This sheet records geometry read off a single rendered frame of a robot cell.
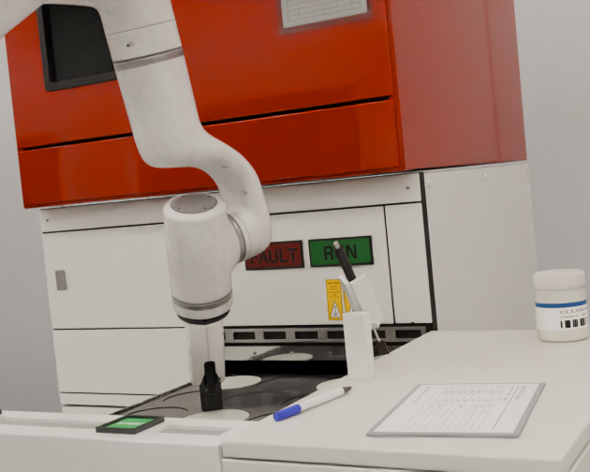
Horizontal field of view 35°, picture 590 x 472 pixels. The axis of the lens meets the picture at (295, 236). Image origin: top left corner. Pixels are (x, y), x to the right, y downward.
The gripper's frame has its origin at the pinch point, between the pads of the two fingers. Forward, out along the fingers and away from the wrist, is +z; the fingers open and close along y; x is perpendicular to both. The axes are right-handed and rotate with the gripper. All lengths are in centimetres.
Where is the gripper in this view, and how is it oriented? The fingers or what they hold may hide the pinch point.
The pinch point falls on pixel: (211, 396)
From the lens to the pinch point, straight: 139.3
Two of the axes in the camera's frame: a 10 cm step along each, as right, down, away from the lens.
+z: 0.3, 8.8, 4.7
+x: 9.9, -1.0, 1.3
